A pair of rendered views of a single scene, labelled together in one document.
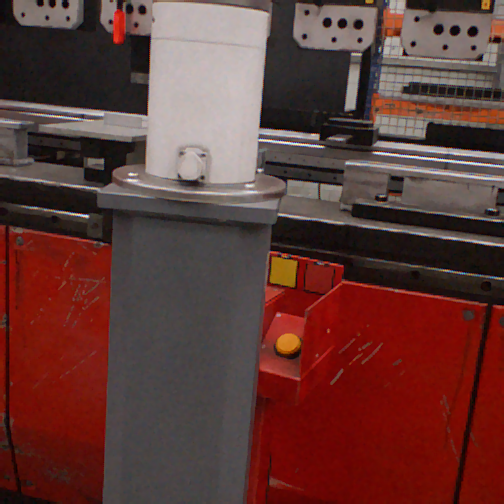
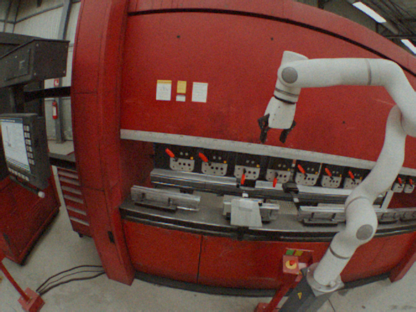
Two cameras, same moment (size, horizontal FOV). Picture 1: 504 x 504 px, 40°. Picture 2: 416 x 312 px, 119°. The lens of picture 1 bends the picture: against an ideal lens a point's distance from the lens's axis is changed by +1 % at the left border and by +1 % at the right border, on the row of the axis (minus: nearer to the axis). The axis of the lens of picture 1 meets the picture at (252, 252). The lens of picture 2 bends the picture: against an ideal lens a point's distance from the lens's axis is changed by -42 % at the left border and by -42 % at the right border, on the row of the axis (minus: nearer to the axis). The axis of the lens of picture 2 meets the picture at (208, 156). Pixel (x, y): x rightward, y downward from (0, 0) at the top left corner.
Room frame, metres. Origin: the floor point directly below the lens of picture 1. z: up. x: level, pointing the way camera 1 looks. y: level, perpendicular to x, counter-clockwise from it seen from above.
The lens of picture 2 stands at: (0.38, 0.72, 1.72)
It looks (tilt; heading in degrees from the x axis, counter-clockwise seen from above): 20 degrees down; 349
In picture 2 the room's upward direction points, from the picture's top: 5 degrees clockwise
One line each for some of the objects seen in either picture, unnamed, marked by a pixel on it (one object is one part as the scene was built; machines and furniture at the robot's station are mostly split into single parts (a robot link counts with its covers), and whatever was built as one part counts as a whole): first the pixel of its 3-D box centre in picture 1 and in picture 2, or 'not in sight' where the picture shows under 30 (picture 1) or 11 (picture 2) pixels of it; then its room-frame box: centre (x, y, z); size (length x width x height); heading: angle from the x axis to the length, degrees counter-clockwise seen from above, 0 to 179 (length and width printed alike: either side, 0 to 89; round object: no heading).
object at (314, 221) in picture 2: (433, 217); (320, 222); (1.28, -0.33, 0.89); 0.30 x 0.05 x 0.03; 75
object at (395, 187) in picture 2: not in sight; (398, 181); (1.13, -1.09, 1.26); 0.15 x 0.09 x 0.17; 75
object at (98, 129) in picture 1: (118, 129); (245, 212); (1.35, 0.28, 1.00); 0.26 x 0.18 x 0.01; 165
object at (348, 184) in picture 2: not in sight; (351, 176); (1.29, -0.51, 1.26); 0.15 x 0.09 x 0.17; 75
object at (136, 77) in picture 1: (153, 60); (247, 182); (1.49, 0.24, 1.13); 0.10 x 0.02 x 0.10; 75
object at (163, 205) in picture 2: not in sight; (155, 205); (1.59, 0.83, 0.89); 0.30 x 0.05 x 0.03; 75
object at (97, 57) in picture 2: not in sight; (121, 153); (1.91, 1.13, 1.15); 0.85 x 0.25 x 2.30; 165
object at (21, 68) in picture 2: not in sight; (28, 122); (1.34, 1.58, 1.53); 0.51 x 0.25 x 0.85; 71
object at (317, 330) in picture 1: (262, 318); (296, 267); (1.03, -0.03, 0.75); 0.20 x 0.16 x 0.18; 66
